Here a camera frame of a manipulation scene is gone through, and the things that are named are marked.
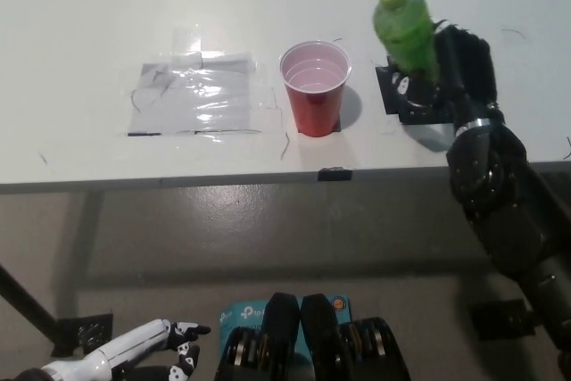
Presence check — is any teal tp-link box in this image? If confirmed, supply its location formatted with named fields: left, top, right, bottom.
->
left=217, top=295, right=356, bottom=356

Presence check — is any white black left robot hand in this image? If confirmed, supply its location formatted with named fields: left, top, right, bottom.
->
left=42, top=318, right=211, bottom=381

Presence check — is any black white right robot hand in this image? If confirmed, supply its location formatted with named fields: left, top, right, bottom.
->
left=390, top=19, right=504, bottom=131

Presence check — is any large black tape square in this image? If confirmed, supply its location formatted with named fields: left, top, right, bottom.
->
left=376, top=63, right=457, bottom=126

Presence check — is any black table leg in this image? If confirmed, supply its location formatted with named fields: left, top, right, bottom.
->
left=0, top=262, right=62, bottom=347

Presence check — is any black floor tape patch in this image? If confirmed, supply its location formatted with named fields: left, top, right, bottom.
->
left=470, top=298, right=536, bottom=341
left=51, top=311, right=114, bottom=359

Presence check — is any red plastic cup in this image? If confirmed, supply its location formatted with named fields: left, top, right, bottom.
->
left=278, top=40, right=353, bottom=138

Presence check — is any black tape on table edge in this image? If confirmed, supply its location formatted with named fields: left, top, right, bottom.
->
left=317, top=167, right=353, bottom=183

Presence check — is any black left robot body block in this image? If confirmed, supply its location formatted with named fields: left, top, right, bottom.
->
left=213, top=292, right=301, bottom=381

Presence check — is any paper sheet under clear film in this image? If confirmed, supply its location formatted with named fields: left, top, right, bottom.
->
left=127, top=51, right=264, bottom=137

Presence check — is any green tea plastic bottle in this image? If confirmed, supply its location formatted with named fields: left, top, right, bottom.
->
left=372, top=0, right=442, bottom=83

